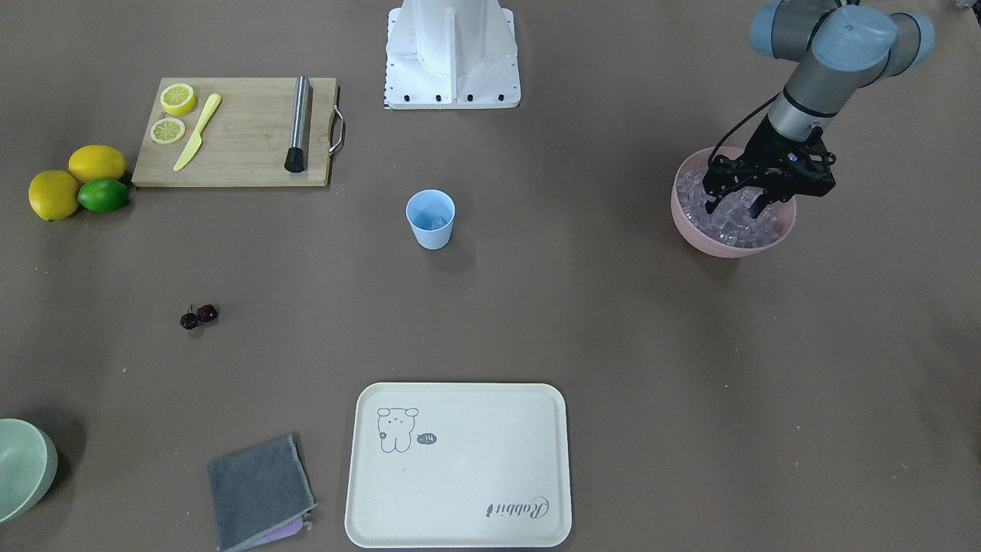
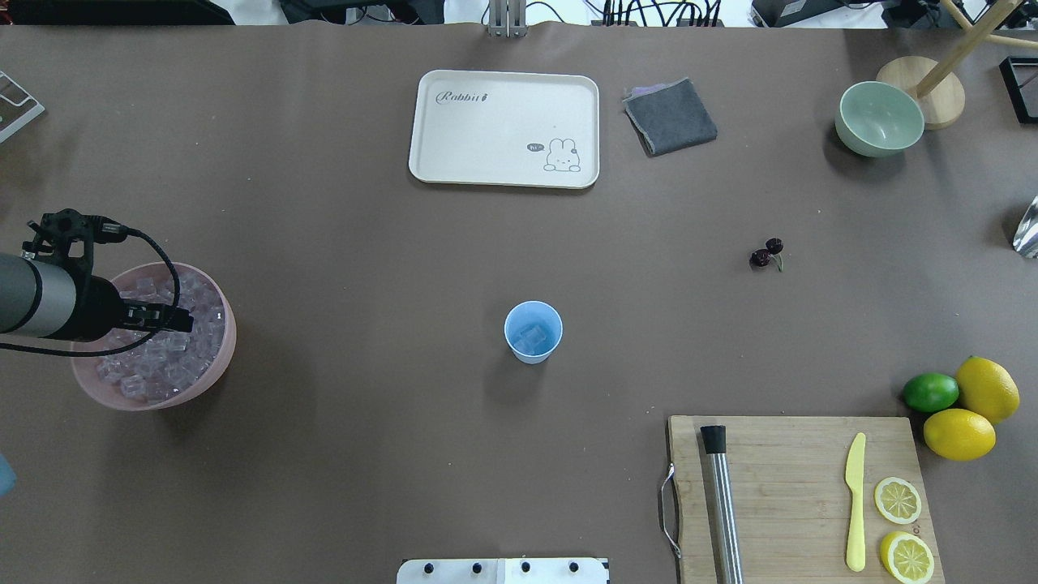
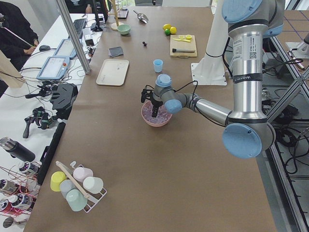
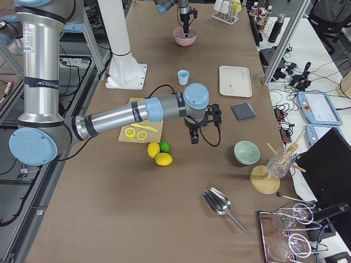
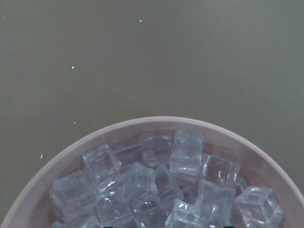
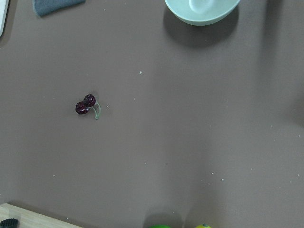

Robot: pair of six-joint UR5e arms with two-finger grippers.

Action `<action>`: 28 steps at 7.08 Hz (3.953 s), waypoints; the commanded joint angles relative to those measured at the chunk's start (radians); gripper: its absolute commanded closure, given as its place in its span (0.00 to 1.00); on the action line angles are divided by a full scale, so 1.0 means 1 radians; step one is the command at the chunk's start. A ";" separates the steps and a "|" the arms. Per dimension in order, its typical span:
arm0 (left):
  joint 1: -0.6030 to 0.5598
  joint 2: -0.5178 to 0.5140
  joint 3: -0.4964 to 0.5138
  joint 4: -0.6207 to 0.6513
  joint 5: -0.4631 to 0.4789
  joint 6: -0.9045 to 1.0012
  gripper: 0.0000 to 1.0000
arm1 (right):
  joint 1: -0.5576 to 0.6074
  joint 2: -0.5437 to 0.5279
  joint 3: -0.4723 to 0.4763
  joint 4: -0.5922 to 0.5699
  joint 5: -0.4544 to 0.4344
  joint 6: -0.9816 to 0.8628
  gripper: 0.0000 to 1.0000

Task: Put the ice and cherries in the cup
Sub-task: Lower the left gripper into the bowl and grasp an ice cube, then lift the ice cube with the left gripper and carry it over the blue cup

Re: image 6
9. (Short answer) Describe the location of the dark red cherry pair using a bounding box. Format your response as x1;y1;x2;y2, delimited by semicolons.
75;94;101;120

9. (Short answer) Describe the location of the green lime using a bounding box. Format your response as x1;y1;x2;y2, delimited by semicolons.
148;224;171;228

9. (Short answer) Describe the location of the mint green bowl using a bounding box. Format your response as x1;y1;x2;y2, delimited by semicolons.
165;0;240;26

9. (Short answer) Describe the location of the lower whole yellow lemon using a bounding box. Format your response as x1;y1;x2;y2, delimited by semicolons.
195;223;211;228

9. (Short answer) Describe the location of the grey folded cloth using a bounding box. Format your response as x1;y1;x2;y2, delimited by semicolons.
32;0;86;17

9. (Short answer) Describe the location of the wooden cutting board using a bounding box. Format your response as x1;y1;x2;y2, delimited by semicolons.
0;203;79;228

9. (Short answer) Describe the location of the steel muddler black tip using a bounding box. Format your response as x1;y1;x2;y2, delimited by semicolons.
0;218;19;228

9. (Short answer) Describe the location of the cream rabbit serving tray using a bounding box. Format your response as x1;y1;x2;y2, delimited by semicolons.
0;0;10;37

